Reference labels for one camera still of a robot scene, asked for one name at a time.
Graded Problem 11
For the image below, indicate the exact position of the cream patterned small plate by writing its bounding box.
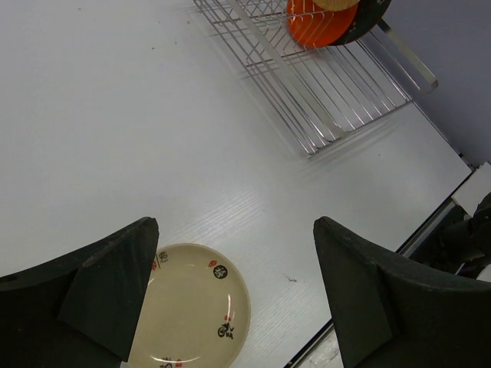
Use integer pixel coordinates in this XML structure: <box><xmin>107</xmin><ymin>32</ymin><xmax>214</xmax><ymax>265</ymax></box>
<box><xmin>127</xmin><ymin>244</ymin><xmax>251</xmax><ymax>367</ymax></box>

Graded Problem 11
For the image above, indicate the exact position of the teal glazed ceramic plate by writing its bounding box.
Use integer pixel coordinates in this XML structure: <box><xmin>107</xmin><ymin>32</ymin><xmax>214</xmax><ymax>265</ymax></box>
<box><xmin>331</xmin><ymin>0</ymin><xmax>391</xmax><ymax>46</ymax></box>

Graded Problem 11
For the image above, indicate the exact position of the orange plastic plate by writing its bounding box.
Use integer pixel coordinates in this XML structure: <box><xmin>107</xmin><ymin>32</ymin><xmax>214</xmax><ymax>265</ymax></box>
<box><xmin>285</xmin><ymin>1</ymin><xmax>358</xmax><ymax>48</ymax></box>

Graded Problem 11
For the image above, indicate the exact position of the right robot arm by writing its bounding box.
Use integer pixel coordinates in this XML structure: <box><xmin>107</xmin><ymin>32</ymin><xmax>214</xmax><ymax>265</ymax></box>
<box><xmin>435</xmin><ymin>193</ymin><xmax>490</xmax><ymax>279</ymax></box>

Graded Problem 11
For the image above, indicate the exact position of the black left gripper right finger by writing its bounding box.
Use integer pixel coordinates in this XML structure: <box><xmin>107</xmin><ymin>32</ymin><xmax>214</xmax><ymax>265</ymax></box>
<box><xmin>313</xmin><ymin>217</ymin><xmax>490</xmax><ymax>367</ymax></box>

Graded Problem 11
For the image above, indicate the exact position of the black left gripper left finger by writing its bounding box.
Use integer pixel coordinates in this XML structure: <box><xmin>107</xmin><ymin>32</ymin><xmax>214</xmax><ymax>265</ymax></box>
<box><xmin>1</xmin><ymin>217</ymin><xmax>159</xmax><ymax>367</ymax></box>

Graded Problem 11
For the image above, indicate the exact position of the woven bamboo round plate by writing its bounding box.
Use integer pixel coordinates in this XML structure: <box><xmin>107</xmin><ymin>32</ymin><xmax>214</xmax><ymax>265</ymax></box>
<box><xmin>313</xmin><ymin>0</ymin><xmax>360</xmax><ymax>12</ymax></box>

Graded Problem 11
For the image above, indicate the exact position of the metal wire dish rack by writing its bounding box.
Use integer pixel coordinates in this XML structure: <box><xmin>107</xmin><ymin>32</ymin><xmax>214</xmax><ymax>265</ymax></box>
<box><xmin>196</xmin><ymin>1</ymin><xmax>438</xmax><ymax>155</ymax></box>

